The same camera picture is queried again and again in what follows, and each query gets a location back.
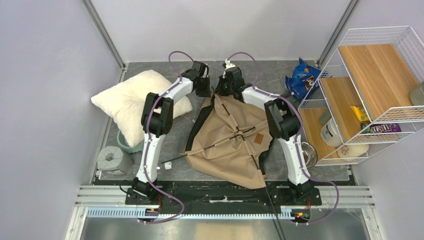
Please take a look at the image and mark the cream round object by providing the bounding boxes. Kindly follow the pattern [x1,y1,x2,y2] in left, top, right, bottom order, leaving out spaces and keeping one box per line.
[337,144,369,158]

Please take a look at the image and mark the white fluffy pillow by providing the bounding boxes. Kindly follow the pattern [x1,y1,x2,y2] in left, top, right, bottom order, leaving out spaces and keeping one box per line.
[90,69,172,148]

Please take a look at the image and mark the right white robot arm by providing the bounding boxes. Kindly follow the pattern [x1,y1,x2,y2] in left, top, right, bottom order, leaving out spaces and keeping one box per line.
[217,64,314,199]

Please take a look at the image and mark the mint green bowl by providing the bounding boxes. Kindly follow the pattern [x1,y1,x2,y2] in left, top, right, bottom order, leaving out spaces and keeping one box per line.
[116,130,144,155]

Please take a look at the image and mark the steel pet bowl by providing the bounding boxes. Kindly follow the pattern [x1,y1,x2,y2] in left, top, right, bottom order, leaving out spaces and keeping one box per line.
[301,141,318,169]

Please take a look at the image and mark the purple candy bag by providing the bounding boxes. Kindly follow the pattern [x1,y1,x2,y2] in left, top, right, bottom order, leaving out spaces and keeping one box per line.
[361,123,402,134]

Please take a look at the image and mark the clear glass jar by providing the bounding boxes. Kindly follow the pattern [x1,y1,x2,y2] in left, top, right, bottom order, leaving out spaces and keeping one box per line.
[409,82,424,106]

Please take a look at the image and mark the white plastic jar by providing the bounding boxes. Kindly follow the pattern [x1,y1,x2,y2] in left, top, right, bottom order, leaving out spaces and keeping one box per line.
[320,118,342,147]

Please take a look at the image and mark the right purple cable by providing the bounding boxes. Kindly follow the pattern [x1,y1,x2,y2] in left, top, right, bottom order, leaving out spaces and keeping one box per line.
[226,51,341,226]

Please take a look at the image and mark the beige pet tent fabric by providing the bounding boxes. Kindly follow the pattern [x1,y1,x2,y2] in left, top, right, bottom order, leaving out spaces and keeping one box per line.
[184,94,274,189]

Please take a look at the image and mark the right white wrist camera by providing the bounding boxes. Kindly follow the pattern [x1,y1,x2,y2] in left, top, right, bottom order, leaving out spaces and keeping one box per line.
[223,59,241,80]

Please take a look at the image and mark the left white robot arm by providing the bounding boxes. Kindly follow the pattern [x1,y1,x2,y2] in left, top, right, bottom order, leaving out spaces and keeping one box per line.
[132,61,211,200]

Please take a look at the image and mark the white wire shelf rack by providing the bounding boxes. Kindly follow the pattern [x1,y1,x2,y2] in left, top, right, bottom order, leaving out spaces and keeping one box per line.
[299,26,424,166]

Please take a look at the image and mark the small white plastic cap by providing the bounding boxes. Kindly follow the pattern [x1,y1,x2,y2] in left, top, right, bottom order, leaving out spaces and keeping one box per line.
[163,161,172,170]

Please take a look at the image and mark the grey toilet paper roll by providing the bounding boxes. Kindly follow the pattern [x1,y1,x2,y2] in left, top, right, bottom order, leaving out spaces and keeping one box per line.
[97,146,133,175]

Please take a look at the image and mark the blue chip bag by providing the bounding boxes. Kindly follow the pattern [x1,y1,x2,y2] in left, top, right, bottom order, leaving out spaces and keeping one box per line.
[285,57,322,101]

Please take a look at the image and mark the yellow snack packet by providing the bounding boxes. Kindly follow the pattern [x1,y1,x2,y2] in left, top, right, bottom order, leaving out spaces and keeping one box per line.
[350,106,370,122]

